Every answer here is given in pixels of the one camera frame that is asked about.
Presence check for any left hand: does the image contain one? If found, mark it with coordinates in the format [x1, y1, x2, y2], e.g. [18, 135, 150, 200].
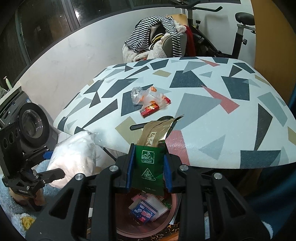
[9, 170, 47, 207]

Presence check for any grey washing machine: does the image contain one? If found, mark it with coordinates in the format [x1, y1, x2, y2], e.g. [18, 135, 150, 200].
[1, 87, 58, 153]

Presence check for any clear plastic bag white stuffing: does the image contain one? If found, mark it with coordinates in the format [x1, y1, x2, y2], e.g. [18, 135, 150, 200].
[47, 131, 101, 189]

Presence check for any dark window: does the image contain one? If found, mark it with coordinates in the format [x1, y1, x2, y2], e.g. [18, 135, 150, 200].
[0, 0, 241, 84]

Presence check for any round copper trash bin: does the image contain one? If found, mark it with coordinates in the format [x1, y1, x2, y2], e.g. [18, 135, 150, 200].
[115, 189, 181, 238]

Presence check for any black plastic spoon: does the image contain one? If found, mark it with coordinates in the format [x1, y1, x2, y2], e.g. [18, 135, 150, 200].
[129, 115, 174, 131]

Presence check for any wooden door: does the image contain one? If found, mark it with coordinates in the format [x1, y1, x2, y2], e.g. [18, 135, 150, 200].
[251, 0, 295, 103]

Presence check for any blue ice cream carton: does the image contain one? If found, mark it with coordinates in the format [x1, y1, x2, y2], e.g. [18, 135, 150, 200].
[129, 199, 158, 224]

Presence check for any black exercise bike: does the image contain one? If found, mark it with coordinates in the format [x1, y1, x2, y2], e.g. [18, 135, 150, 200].
[169, 0, 256, 59]

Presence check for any red candy wrapper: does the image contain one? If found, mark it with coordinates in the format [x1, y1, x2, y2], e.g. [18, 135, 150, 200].
[140, 103, 160, 118]

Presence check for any orange white snack wrapper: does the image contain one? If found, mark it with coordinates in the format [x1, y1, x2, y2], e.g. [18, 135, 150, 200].
[138, 86, 171, 108]

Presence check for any fluffy blue left sleeve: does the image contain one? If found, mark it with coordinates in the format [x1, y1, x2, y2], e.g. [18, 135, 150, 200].
[0, 159, 61, 237]

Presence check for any gold green foil packet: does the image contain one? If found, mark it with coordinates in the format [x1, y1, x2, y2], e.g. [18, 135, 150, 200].
[132, 116, 182, 196]

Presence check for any chair piled with clothes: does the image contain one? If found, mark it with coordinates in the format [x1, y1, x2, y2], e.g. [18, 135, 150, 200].
[122, 14, 196, 63]

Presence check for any crumpled clear wrapper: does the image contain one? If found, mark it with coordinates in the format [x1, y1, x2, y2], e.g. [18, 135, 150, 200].
[130, 87, 145, 105]

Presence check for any striped shirt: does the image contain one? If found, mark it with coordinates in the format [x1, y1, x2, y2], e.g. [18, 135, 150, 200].
[125, 16, 186, 57]

